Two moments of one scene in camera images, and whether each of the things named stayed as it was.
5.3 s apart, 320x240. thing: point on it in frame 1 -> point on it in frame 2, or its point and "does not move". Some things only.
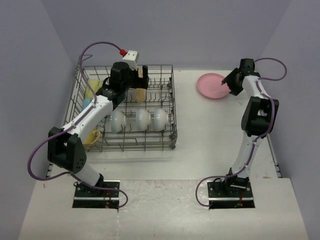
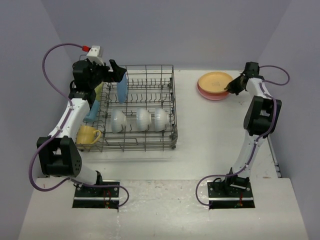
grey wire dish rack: x=147 y=120 does not move
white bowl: x=143 y=119 does not move
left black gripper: x=140 y=82 -> x=117 y=74
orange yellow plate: x=140 y=92 -> x=214 y=82
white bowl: x=161 y=119 does not move
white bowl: x=118 y=121 does not move
